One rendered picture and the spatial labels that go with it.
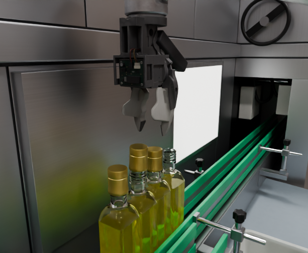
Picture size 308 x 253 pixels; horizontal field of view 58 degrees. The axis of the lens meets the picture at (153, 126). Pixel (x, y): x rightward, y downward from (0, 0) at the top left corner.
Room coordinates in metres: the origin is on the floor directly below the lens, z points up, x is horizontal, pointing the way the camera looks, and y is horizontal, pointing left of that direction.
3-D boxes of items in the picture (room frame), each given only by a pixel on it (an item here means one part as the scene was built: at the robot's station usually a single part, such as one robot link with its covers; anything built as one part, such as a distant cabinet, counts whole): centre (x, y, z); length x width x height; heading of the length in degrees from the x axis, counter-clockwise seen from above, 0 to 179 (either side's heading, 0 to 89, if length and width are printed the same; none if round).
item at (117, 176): (0.43, 0.06, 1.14); 0.04 x 0.04 x 0.04
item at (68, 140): (0.82, -0.03, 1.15); 0.90 x 0.03 x 0.34; 146
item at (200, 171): (0.87, -0.14, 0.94); 0.07 x 0.04 x 0.13; 56
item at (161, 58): (0.51, 0.02, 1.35); 0.09 x 0.08 x 0.12; 144
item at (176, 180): (0.58, -0.04, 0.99); 0.06 x 0.06 x 0.21; 55
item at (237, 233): (0.56, -0.17, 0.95); 0.17 x 0.03 x 0.12; 56
